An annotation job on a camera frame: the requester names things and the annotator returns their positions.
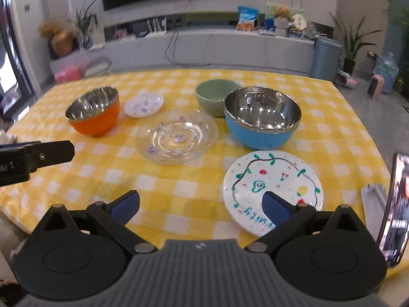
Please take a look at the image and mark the small white floral plate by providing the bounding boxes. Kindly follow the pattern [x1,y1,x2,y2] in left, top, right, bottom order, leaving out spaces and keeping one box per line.
[124,93,164,118]

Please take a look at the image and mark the grey tv console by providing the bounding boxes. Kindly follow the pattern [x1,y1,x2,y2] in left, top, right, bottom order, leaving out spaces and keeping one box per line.
[50,28,315,75]

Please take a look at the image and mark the blue grey trash bin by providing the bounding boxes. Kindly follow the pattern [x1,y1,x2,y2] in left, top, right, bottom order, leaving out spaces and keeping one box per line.
[311,37,343,82]

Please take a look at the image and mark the smartphone on stand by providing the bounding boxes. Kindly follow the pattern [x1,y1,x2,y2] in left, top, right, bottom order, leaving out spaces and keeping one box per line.
[377,152,408,268]

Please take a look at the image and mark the pink storage box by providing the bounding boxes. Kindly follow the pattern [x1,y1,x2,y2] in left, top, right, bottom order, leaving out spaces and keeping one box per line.
[54,65,81,84]

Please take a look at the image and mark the grey phone stand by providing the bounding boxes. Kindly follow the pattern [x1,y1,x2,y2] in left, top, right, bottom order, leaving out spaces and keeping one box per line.
[360,184,388,240]

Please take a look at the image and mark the blue snack bag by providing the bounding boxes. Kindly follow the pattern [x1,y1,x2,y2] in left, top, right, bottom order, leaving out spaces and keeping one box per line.
[236,6,259,32]

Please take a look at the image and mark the clear glass floral plate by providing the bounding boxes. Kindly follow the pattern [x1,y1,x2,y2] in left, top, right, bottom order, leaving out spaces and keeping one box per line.
[136,109,218,166]

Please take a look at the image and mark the pink space heater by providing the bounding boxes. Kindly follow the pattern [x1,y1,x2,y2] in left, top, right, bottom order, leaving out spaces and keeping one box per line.
[367,74,384,99]

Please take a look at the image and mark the white wifi router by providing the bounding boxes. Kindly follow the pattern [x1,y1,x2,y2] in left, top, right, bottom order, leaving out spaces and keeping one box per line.
[146,17,167,37]

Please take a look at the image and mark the orange steel bowl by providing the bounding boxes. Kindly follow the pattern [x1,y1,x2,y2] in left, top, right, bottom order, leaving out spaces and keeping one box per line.
[65,86,121,137]

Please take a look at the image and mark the blue steel bowl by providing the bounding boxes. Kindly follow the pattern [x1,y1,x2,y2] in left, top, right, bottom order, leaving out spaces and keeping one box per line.
[223,87,302,150]

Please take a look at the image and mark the potted green plant right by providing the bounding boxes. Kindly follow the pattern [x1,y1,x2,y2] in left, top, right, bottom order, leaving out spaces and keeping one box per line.
[329,13,381,75]

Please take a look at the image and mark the green plant blue vase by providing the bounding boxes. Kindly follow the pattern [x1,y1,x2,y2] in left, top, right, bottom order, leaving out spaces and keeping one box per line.
[76,0,96,49]

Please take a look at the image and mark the yellow white checkered tablecloth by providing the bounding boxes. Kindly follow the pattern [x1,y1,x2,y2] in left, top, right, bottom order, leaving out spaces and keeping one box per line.
[1,69,390,246]

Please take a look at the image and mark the brown vase dried flowers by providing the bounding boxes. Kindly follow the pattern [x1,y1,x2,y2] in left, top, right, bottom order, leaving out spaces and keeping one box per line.
[37,20,74,60]

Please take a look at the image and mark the white painted fruit plate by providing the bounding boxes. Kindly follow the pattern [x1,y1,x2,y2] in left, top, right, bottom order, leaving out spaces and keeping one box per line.
[223,150,324,237]

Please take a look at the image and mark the green ceramic bowl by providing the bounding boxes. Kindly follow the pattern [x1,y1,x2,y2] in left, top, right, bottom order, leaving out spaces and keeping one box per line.
[195,79,241,118]

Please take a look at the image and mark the black power cable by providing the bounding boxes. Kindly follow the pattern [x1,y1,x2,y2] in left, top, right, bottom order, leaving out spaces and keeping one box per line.
[164,29,212,70]

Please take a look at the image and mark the blue water jug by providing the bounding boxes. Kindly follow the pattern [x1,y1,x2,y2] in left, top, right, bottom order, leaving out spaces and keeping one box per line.
[374,52,399,94]

